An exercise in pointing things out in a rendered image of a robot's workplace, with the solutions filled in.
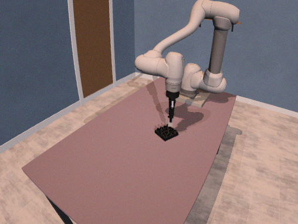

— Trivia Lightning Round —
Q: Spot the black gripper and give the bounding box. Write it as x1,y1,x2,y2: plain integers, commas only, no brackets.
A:
166,90,180,127

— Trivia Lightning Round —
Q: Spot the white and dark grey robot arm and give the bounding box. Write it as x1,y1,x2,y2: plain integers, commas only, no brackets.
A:
134,0,240,99

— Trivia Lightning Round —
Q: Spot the black knob box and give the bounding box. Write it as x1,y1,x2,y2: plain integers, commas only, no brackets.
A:
155,124,178,141

